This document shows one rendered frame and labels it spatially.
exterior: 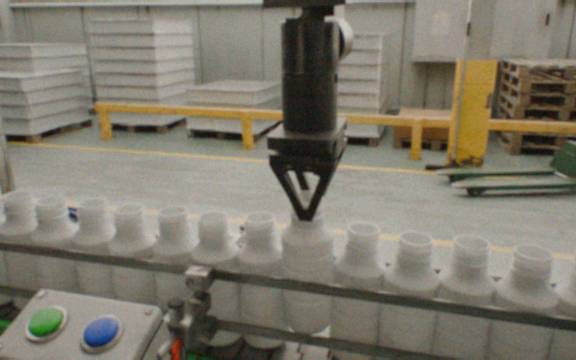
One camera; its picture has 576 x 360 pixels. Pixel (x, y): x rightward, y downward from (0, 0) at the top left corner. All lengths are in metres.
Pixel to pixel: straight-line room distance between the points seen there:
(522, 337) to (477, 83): 4.49
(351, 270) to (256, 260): 0.11
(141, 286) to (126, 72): 6.37
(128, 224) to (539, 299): 0.46
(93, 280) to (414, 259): 0.41
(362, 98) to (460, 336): 5.38
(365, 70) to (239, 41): 2.84
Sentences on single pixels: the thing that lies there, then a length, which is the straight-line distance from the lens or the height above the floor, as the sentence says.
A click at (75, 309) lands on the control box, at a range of 0.53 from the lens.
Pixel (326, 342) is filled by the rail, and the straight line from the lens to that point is 0.57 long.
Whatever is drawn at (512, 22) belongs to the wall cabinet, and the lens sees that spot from 7.26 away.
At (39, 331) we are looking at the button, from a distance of 0.51.
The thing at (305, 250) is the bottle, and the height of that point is 1.15.
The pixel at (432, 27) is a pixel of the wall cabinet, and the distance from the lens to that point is 7.17.
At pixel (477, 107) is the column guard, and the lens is 5.00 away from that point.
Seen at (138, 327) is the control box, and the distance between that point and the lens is 0.48.
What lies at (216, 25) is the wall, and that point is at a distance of 8.17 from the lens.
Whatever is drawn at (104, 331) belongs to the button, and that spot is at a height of 1.12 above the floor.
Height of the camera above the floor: 1.38
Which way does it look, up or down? 18 degrees down
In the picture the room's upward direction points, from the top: straight up
